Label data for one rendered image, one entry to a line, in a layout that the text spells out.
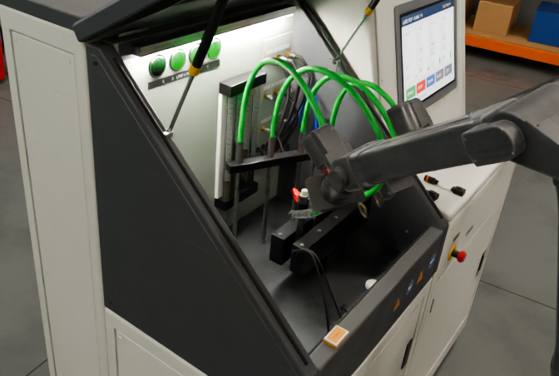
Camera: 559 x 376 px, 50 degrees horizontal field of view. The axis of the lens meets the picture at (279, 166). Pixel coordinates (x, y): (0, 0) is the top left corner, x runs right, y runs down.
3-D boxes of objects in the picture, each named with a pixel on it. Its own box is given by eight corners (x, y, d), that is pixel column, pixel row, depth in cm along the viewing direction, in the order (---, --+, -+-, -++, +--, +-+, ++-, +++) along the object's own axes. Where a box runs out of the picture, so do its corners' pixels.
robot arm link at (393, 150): (524, 166, 59) (594, 122, 63) (500, 114, 58) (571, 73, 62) (333, 198, 99) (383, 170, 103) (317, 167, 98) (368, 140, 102)
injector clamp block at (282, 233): (299, 299, 148) (305, 249, 141) (266, 281, 153) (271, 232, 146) (364, 239, 173) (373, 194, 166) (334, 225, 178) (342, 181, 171)
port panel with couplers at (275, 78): (264, 150, 169) (274, 43, 154) (254, 146, 170) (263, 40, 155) (290, 136, 178) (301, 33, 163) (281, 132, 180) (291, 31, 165)
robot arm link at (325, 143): (345, 185, 94) (387, 162, 97) (308, 124, 96) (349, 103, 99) (321, 205, 105) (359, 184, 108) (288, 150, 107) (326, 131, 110)
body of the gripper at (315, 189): (304, 180, 114) (309, 172, 107) (354, 169, 115) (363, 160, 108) (312, 213, 113) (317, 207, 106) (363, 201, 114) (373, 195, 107)
